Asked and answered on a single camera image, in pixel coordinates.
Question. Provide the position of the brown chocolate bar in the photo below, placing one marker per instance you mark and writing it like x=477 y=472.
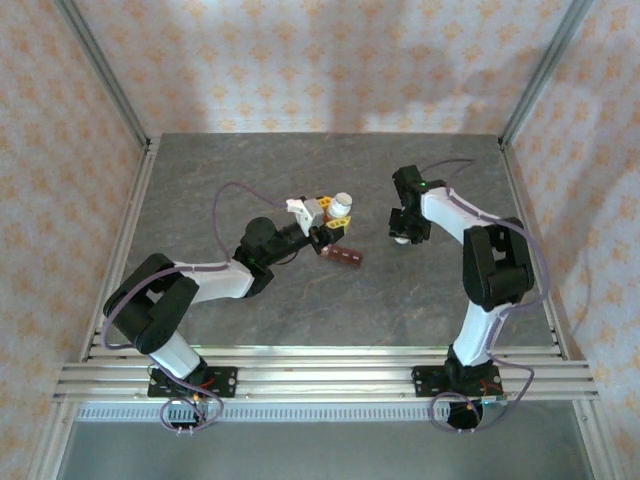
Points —
x=347 y=256

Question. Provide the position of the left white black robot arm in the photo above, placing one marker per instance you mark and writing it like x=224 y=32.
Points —
x=220 y=282

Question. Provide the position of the small green circuit board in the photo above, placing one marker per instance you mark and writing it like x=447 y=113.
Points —
x=495 y=400

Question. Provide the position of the aluminium base beam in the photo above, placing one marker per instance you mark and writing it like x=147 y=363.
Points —
x=325 y=382

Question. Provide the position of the aluminium table edge rail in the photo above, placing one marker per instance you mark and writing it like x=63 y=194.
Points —
x=325 y=352

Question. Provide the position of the white and orange pill bottle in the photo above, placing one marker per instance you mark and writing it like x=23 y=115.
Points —
x=342 y=204

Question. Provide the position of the aluminium side rail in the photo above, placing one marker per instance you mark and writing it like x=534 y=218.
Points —
x=132 y=210
x=522 y=210

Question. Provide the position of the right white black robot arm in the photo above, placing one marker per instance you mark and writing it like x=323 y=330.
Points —
x=450 y=210

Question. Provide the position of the aluminium frame leg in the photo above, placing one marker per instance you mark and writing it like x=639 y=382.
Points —
x=50 y=445
x=595 y=445

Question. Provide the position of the aluminium frame post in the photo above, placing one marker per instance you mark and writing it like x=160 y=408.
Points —
x=105 y=75
x=545 y=65

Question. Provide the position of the grey metal shelf sheet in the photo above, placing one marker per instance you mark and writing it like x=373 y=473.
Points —
x=325 y=450

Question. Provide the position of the patterned fabric backdrop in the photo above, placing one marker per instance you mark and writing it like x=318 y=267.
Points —
x=320 y=60

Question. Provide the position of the white pill bottle cap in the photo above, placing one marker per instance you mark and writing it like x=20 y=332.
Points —
x=402 y=241

